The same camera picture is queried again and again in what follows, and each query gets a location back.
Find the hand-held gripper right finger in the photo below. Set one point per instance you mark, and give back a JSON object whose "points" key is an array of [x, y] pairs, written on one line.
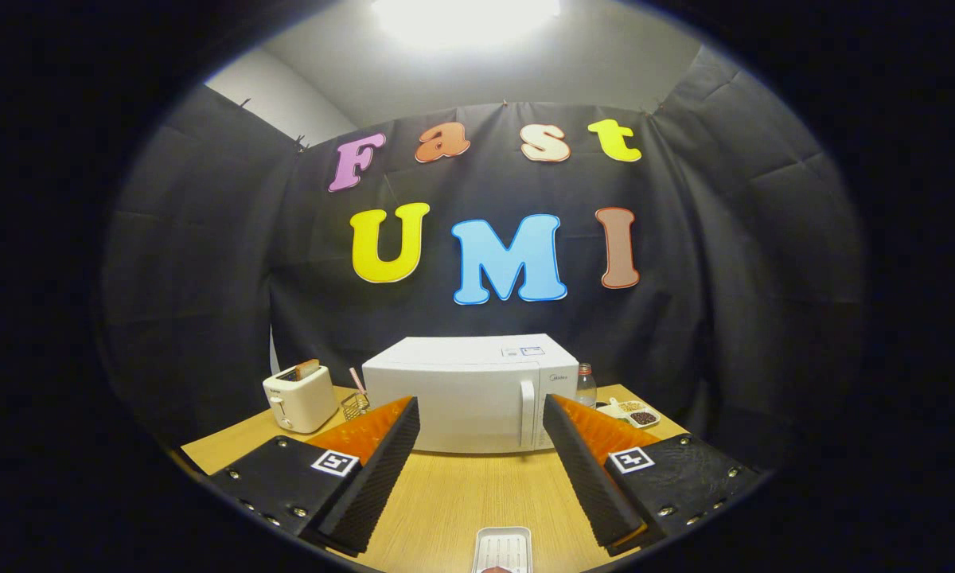
{"points": [[585, 485]]}

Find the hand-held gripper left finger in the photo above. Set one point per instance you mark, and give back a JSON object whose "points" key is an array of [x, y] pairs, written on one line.
{"points": [[378, 485]]}

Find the white microwave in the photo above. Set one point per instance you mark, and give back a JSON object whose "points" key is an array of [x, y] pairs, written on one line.
{"points": [[454, 398]]}

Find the white divided dish of beans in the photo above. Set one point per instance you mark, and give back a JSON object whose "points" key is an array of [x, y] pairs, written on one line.
{"points": [[641, 416]]}

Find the clear bottle with red cap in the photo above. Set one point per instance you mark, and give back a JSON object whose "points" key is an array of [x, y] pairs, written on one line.
{"points": [[586, 391]]}

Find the small white tray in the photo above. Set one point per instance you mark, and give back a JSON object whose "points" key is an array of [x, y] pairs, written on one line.
{"points": [[501, 549]]}

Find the pink striped straw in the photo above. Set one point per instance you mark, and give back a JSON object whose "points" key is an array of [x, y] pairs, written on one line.
{"points": [[356, 378]]}

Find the white toaster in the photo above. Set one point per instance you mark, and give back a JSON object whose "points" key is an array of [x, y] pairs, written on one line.
{"points": [[298, 402]]}

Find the toast slice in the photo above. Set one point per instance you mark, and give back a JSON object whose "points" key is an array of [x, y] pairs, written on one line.
{"points": [[308, 369]]}

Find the bright ceiling light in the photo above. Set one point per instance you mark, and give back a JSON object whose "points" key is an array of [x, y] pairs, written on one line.
{"points": [[465, 20]]}

